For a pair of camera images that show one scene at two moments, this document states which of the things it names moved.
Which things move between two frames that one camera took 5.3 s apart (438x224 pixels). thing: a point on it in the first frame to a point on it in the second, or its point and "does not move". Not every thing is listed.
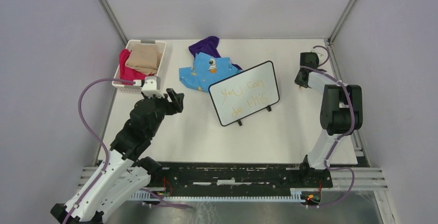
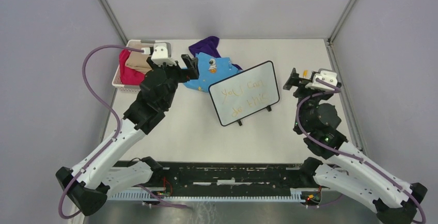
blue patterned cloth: (206, 69) does not move
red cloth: (126, 72) does not move
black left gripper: (175, 106) to (191, 64)
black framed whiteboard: (245, 93) does not move
